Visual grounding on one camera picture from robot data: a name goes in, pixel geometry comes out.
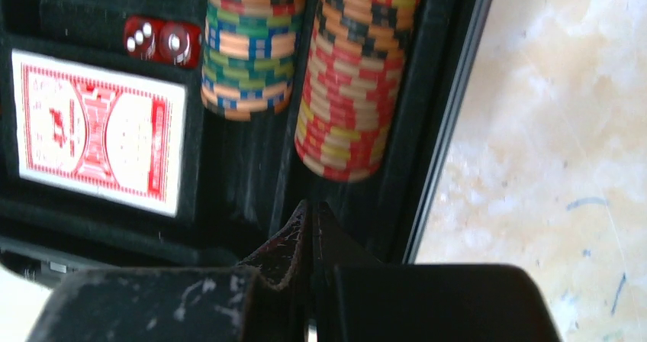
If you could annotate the green orange chip stack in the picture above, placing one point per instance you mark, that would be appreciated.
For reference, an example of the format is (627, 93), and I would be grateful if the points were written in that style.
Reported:
(249, 56)

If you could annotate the red playing card deck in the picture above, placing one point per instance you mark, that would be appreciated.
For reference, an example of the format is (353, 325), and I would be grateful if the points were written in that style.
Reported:
(99, 132)

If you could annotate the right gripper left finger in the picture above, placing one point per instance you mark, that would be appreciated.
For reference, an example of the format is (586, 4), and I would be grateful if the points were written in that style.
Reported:
(262, 298)

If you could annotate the red die in case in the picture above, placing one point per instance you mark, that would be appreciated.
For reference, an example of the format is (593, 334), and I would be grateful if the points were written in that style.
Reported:
(180, 44)
(141, 37)

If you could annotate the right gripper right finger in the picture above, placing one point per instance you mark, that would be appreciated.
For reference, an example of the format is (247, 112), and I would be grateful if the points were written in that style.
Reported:
(359, 298)

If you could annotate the black poker set case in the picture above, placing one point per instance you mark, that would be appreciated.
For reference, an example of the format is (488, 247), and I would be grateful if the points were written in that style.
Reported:
(241, 180)

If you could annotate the red yellow chip stack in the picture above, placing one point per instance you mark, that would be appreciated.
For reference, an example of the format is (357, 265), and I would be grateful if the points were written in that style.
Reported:
(356, 59)

